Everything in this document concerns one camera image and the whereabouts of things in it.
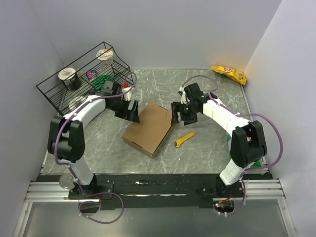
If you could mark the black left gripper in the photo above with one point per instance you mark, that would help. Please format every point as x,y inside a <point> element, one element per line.
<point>134,113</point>

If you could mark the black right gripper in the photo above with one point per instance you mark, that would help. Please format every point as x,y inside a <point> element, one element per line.
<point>177,107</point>

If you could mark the brown cardboard express box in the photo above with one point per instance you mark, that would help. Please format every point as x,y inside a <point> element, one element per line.
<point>149,134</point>

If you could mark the yellow utility knife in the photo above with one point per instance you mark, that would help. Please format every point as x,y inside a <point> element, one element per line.
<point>183,139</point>

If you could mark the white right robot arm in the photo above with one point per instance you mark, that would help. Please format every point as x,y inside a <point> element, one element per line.
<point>247,139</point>

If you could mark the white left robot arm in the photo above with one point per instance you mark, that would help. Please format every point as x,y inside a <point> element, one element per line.
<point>66,134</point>

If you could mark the small purple pink box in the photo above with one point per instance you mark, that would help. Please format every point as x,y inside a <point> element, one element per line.
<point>91,75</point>

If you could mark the green round plastic lid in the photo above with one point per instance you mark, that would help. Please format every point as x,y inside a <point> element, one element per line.
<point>99,82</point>

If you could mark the white tape roll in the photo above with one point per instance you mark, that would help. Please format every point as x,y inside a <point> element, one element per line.
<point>77,101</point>

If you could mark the orange white yogurt cup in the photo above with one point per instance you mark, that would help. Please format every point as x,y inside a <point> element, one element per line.
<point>105,56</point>

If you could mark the yellow chips bag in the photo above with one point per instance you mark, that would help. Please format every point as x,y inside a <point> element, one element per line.
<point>235,75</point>

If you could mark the black yogurt cup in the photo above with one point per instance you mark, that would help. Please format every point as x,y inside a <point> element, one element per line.
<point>69,78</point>

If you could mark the silver tin can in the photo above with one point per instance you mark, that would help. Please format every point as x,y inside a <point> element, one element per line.
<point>66,181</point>

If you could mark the green cassava chips bag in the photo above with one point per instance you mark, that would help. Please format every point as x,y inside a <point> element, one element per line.
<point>229,139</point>

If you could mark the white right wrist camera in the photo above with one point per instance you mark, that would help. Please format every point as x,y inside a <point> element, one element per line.
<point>183,95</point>

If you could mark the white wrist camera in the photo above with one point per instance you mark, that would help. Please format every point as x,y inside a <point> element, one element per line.
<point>183,95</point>
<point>126,91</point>

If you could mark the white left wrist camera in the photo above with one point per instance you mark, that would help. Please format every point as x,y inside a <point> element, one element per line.
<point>126,91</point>

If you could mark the black wire rack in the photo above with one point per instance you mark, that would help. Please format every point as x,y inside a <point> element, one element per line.
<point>64,89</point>

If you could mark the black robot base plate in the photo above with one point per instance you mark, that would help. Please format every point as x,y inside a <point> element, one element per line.
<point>115,191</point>

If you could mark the aluminium frame rail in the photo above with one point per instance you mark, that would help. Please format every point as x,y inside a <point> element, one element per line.
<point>53,192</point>

